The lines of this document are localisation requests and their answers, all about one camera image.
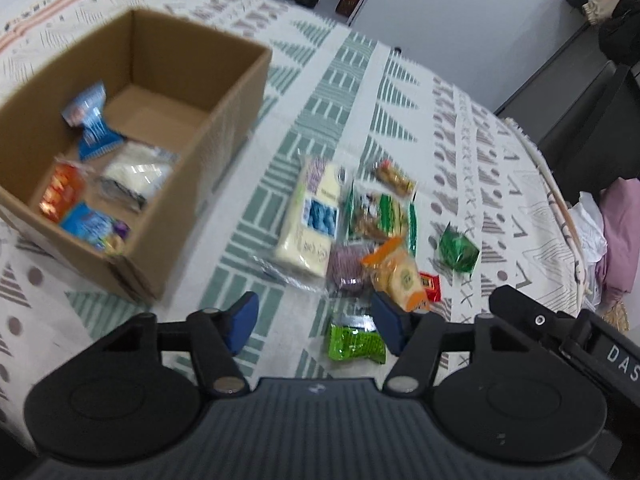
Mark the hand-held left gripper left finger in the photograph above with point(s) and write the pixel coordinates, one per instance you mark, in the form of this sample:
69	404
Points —
240	322

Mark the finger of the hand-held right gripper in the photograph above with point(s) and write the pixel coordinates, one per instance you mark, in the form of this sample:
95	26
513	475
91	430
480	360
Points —
530	317

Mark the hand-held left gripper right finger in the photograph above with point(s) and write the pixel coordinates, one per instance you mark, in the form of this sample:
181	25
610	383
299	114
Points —
390	322

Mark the bright green snack packet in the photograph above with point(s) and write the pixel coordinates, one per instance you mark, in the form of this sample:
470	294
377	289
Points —
355	344

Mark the orange cracker packet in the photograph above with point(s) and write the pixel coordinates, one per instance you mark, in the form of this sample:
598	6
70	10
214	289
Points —
400	275

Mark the small red snack packet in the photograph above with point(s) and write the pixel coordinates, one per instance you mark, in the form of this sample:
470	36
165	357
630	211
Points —
430	285

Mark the purple snack packet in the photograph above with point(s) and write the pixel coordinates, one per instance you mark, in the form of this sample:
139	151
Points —
347	266

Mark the green foil candy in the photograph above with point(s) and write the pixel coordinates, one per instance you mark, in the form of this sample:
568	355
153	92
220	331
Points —
457	249

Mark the green printed snack packet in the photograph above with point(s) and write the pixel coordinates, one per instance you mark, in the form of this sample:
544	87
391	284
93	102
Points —
382	215

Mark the long white snack packet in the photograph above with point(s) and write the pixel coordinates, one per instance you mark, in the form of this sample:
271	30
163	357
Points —
310	220

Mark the clear packet of brown candy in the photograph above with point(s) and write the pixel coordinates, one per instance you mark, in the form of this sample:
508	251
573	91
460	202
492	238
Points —
395	179

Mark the small blue snack packet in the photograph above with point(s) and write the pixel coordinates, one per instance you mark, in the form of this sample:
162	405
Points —
90	225

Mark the square white snack packet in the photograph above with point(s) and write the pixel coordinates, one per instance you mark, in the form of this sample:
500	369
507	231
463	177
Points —
137	175

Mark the orange-red snack packet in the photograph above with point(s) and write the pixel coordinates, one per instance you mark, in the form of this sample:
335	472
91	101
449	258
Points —
62	190

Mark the blue and white snack packet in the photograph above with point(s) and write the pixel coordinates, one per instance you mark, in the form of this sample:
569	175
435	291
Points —
95	135

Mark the brown cardboard box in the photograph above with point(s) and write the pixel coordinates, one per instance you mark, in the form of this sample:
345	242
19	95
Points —
200	75

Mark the small wicker basket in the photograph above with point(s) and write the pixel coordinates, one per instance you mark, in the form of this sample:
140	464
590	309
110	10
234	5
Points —
616	317

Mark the white crumpled cloth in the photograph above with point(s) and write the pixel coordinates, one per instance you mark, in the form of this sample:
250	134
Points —
590	230

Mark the pink cloth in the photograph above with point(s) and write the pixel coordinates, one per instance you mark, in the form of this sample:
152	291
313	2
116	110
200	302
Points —
622	240

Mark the black upright panel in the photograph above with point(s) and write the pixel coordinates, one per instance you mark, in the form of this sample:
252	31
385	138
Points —
590	125

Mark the black hanging bag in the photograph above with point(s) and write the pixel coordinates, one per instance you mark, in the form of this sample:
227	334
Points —
622	35

